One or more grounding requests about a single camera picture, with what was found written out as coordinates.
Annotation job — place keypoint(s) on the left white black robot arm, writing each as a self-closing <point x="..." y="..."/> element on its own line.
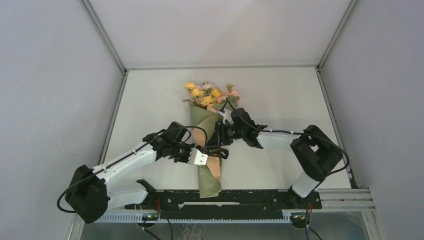
<point x="95" y="190"/>

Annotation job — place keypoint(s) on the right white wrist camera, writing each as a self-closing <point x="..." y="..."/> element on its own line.
<point x="224" y="112"/>

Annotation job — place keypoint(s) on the aluminium frame rail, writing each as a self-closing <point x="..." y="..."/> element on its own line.
<point x="344" y="198"/>

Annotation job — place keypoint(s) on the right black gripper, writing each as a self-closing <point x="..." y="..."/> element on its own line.
<point x="218" y="137"/>

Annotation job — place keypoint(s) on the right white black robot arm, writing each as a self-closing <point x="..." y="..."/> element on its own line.
<point x="315" y="152"/>

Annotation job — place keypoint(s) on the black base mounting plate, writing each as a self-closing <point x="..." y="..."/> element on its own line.
<point x="209" y="211"/>

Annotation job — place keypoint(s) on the white slotted cable duct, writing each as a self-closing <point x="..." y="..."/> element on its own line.
<point x="151" y="217"/>

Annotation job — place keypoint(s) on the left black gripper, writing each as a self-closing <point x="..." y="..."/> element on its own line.
<point x="185" y="160"/>

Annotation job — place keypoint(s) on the yellow flower stem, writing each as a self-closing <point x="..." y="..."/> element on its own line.
<point x="200" y="98"/>

